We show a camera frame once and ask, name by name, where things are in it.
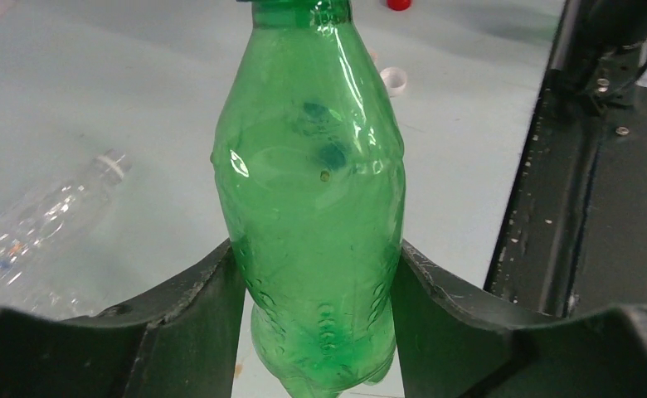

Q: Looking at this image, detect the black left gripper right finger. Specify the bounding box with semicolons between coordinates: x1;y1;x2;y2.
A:
392;243;647;397

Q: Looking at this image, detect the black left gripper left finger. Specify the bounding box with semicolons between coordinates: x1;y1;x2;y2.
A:
0;242;245;397

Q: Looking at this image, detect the green plastic bottle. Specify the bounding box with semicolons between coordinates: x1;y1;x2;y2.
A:
211;1;406;397

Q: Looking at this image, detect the clear bottle with blue label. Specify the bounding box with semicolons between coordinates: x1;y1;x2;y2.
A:
0;149;132;318

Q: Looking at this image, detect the white bottle cap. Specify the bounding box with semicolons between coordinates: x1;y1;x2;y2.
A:
379;66;408;97

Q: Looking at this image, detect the red bottle cap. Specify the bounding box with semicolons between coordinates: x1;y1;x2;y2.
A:
386;0;413;12

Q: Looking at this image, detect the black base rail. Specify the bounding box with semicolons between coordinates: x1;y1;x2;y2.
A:
484;1;647;318

